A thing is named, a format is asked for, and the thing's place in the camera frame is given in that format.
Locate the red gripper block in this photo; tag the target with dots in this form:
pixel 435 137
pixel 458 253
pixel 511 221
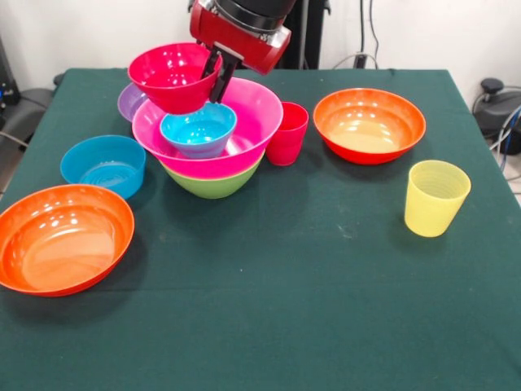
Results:
pixel 240 40

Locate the small crimson bowl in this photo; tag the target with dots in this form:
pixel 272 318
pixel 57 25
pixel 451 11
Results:
pixel 171 81

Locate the small cyan bowl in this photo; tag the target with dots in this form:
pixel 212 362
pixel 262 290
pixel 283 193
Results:
pixel 199 130

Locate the large magenta bowl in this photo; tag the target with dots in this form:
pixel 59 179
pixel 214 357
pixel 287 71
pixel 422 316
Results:
pixel 256 118

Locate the orange bowl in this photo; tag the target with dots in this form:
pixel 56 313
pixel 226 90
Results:
pixel 369 124
pixel 61 244

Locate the yellow cup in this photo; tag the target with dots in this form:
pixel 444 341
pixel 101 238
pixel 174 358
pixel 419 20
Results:
pixel 435 203

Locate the purple bowl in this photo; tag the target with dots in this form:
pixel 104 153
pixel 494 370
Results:
pixel 130 104

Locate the red cup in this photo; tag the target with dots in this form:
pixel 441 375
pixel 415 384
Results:
pixel 285 138

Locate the green bowl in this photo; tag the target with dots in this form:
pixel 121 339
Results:
pixel 215 188

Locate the straight-sided blue bowl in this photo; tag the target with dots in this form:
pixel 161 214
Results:
pixel 104 167

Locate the black computer box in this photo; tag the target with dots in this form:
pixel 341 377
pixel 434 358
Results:
pixel 6 81

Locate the dark green table cloth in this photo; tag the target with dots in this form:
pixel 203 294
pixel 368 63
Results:
pixel 366 305

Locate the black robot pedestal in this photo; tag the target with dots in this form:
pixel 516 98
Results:
pixel 309 32

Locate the black pedestal foot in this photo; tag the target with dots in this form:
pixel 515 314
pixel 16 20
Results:
pixel 34 106
pixel 494 99

